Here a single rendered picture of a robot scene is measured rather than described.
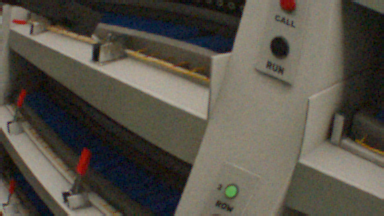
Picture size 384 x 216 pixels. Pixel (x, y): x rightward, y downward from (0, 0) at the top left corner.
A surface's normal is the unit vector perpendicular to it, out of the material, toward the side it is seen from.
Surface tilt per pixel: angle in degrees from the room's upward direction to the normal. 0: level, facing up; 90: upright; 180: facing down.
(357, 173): 21
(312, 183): 111
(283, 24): 90
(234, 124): 90
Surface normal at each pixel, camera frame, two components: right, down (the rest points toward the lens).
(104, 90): -0.71, 0.22
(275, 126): -0.64, -0.12
